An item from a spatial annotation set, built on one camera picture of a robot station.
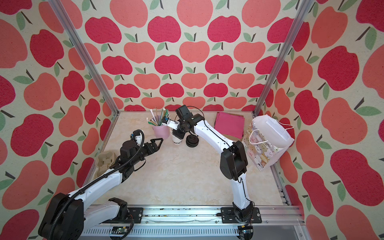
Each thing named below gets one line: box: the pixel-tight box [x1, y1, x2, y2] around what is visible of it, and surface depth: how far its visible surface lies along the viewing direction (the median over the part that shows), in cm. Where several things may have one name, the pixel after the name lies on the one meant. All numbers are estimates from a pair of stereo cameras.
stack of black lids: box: [186, 134, 199, 148], surface depth 103 cm
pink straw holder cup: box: [152, 125, 171, 140], surface depth 101 cm
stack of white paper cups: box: [170, 131, 183, 145], surface depth 98 cm
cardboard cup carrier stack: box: [93, 150, 117, 179], surface depth 90 cm
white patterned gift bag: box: [242, 114, 295, 171], surface depth 82 cm
